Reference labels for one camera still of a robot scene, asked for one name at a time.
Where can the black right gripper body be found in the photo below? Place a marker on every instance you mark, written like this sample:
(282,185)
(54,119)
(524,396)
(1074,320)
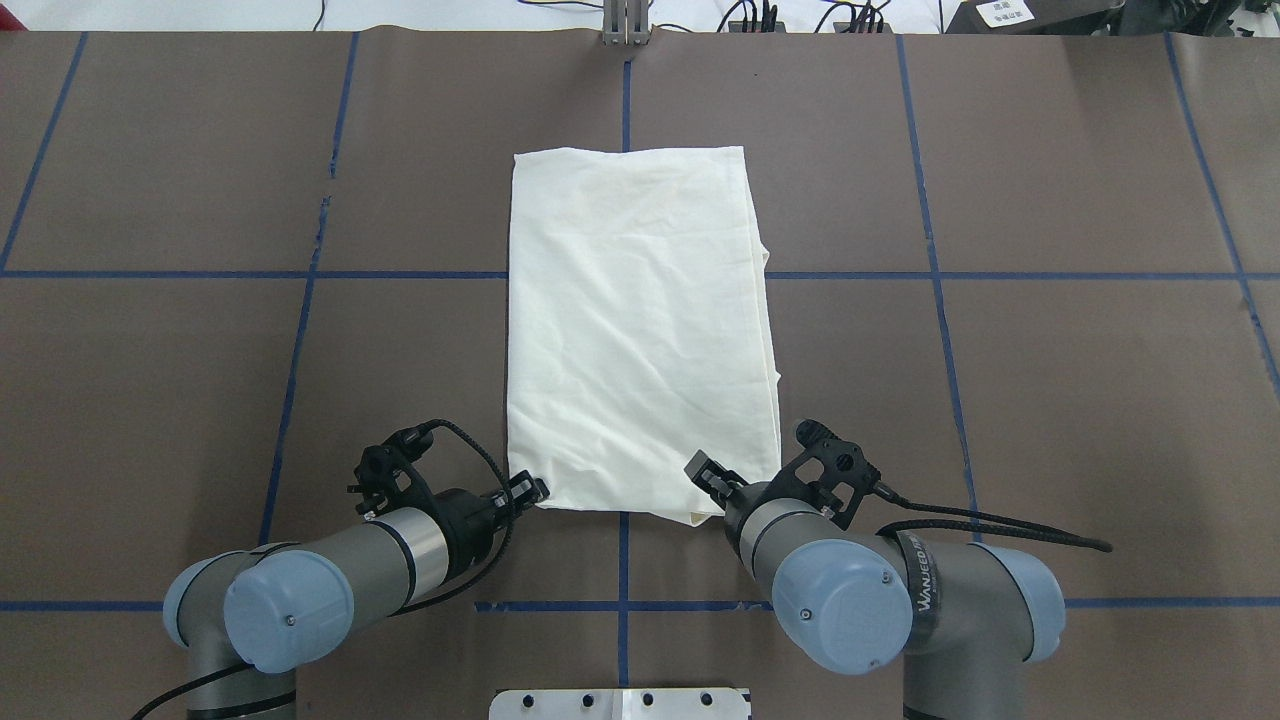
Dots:
(733,497)

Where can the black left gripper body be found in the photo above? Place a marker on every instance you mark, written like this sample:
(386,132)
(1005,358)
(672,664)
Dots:
(468,519)

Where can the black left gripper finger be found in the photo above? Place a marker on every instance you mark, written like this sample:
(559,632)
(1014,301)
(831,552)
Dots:
(521,492)

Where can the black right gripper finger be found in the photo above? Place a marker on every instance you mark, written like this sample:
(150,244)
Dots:
(711,477)

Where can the cream long-sleeve cat shirt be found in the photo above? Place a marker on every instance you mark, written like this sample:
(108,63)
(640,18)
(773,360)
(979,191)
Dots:
(639,329)

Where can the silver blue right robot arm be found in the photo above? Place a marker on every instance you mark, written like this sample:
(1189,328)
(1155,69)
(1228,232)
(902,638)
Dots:
(964,618)

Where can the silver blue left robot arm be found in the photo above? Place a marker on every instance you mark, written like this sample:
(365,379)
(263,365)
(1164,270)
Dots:
(249,618)

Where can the black device with label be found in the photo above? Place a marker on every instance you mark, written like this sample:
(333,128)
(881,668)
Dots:
(1050,18)

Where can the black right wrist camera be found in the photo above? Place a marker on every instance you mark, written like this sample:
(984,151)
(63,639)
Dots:
(846,476)

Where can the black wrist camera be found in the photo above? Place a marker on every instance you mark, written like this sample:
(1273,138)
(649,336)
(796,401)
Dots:
(846,476)
(386,479)

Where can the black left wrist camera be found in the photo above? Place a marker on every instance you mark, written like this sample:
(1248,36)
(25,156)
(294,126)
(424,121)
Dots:
(386,479)

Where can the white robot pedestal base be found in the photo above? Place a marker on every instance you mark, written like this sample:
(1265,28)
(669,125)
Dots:
(623,703)

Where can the grey aluminium frame post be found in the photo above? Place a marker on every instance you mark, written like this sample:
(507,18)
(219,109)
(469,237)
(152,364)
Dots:
(625,23)

